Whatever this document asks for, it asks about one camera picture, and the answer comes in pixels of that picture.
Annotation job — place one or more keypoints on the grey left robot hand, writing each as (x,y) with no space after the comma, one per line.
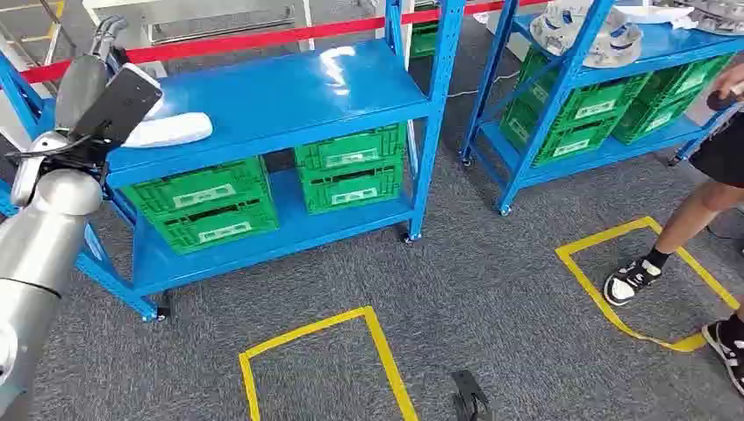
(81,87)

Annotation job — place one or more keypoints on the white curved plastic part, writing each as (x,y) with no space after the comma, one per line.
(168,129)

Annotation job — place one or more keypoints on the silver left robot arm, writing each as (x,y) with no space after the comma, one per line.
(35,250)

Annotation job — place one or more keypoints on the green plastic crate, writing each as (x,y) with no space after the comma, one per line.
(686,78)
(567,142)
(654,119)
(197,186)
(351,192)
(349,148)
(593,102)
(423,39)
(221,229)

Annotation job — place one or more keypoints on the red barrier tape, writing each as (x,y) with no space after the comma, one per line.
(232,42)

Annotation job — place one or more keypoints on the large blue metal shelf rack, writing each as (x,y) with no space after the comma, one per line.
(279,93)

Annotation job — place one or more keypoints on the grey metal parts pile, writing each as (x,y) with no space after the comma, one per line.
(718,14)
(610,38)

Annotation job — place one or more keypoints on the white flat plastic part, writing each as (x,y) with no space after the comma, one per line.
(654,14)

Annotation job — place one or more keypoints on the person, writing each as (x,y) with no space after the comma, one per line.
(691,215)

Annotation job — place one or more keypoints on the person's hand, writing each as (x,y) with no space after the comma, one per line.
(729,87)

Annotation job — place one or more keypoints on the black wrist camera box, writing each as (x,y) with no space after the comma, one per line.
(119,104)

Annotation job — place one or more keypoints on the white metal table frame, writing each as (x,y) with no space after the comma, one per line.
(192,14)

